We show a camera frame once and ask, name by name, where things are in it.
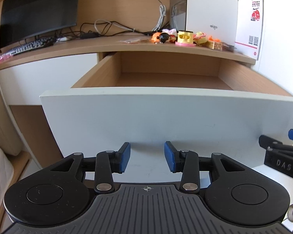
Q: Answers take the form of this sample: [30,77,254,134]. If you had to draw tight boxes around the wooden block box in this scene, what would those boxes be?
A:
[205,40,223,51]

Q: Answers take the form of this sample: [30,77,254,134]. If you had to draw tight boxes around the yellow toy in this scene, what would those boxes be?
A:
[175,30,195,47]

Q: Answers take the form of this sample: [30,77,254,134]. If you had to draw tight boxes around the orange shell toy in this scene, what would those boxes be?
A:
[208,36,221,42]

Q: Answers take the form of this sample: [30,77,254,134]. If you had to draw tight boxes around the clear plastic packet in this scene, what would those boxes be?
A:
[119,36,151,44]

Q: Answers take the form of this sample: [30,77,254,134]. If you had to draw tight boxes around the black haired doll keychain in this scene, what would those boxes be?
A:
[159,32,177,43]

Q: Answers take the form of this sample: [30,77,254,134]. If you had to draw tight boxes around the white pink bow plush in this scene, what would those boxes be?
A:
[168,28,177,35]

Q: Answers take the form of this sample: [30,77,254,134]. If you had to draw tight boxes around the pink white toy camera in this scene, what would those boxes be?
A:
[193,32,208,46]

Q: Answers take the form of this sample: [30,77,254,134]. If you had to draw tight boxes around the wooden drawer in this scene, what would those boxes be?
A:
[40,61,293,182]

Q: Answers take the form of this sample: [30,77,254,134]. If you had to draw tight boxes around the white mouse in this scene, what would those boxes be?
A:
[57,36,73,42]

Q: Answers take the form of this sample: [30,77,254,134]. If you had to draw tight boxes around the white red box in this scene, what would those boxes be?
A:
[234,0,264,60]

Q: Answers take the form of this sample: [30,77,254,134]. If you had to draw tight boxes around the black keyboard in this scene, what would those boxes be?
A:
[5,37,57,56]

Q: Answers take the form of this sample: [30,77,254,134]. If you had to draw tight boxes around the white computer case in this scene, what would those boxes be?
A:
[169,0,239,47]

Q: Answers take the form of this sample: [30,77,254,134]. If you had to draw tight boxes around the black monitor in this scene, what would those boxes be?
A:
[0,0,78,48]

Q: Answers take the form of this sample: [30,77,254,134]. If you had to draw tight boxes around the white cable bundle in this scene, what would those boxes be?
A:
[143,0,167,32]

